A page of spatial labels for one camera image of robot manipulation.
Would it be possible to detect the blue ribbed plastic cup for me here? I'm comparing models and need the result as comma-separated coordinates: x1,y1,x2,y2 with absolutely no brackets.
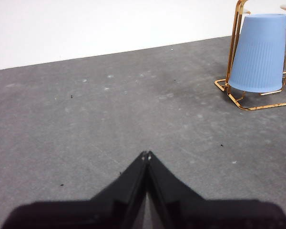
228,13,286,94

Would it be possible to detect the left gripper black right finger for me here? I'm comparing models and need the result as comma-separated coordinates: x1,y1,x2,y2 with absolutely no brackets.
147,150,286,229

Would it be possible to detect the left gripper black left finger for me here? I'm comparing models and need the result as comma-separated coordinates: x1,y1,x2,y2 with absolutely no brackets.
0,150,148,229

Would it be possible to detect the gold wire cup rack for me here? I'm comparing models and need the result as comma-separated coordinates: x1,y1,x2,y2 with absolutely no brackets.
214,0,286,112

